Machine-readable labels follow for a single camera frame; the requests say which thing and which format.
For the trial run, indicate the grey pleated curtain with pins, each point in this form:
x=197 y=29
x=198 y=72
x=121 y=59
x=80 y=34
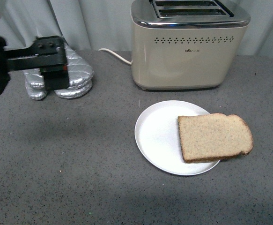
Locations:
x=96 y=24

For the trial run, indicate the beige two-slot toaster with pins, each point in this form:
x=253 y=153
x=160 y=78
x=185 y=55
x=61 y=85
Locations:
x=184 y=44

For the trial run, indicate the lower silver quilted oven mitt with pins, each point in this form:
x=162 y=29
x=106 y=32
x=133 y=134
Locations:
x=40 y=94

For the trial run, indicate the white round plate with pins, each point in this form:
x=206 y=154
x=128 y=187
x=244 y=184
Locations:
x=157 y=137

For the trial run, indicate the brown bread slice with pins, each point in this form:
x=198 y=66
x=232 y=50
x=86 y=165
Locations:
x=211 y=137

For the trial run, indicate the upper silver quilted oven mitt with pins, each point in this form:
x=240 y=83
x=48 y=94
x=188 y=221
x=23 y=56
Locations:
x=80 y=74

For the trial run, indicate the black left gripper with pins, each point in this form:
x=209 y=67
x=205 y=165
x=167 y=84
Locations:
x=48 y=54

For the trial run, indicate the silver quilted oven mitt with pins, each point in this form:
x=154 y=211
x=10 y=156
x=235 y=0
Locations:
x=80 y=74
x=40 y=94

